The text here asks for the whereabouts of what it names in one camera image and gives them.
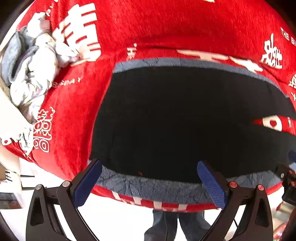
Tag white floral crumpled quilt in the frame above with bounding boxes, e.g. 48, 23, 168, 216
9, 11, 80, 124

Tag person's legs in jeans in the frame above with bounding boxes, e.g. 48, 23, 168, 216
143, 209, 212, 241

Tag grey fleece cloth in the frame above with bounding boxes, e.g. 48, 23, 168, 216
0, 25, 41, 87

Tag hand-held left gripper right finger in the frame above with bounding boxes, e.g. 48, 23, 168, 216
197, 161, 274, 241

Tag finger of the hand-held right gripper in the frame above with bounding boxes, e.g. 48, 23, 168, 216
275, 162, 291, 181

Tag black pants with grey lining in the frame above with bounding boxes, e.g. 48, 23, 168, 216
89, 58, 296, 204

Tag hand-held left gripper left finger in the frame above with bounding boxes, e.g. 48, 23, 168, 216
26, 159, 103, 241

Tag red printed blanket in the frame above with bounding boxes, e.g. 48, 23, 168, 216
1, 0, 296, 212

